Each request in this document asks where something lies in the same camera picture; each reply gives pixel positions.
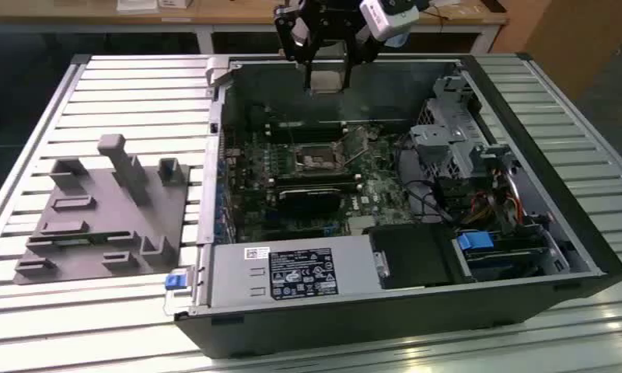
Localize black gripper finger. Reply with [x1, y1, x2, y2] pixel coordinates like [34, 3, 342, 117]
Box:
[274, 2, 318, 92]
[344, 29, 380, 92]

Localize silver CPU plate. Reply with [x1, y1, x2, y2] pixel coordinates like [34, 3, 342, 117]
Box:
[310, 69, 346, 94]

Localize CPU socket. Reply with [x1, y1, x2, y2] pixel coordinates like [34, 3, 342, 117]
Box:
[293, 144, 349, 174]

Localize silver metal drive cage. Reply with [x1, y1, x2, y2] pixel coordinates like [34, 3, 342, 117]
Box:
[408, 75, 515, 182]

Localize wooden desk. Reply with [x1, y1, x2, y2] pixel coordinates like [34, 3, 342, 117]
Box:
[0, 0, 509, 55]

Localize green motherboard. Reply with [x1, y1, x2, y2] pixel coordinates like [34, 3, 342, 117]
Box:
[221, 127, 420, 244]

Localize black graphics card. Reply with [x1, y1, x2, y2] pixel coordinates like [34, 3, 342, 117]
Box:
[277, 185, 344, 214]

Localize brown wooden cabinet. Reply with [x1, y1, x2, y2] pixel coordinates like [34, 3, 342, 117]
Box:
[491, 0, 622, 102]

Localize small silver chipset heatsink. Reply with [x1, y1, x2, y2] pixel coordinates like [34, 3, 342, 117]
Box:
[348, 216, 378, 233]

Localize hard disk in blue carrier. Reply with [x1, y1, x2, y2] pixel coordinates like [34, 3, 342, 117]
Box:
[456, 231, 551, 283]

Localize grey parts rack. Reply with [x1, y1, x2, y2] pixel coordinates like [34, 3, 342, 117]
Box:
[11, 133, 193, 288]

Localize silver power supply black label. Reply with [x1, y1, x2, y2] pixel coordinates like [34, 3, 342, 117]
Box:
[207, 235, 390, 308]

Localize blue case latch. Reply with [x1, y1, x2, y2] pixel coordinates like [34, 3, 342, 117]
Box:
[165, 271, 189, 291]

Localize black open PC case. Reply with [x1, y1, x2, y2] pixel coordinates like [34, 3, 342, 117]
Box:
[174, 52, 622, 361]

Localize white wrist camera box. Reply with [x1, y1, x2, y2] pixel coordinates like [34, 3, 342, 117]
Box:
[360, 0, 422, 40]

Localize yellow orange power wires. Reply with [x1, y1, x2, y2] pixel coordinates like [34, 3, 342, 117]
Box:
[466, 165, 528, 236]

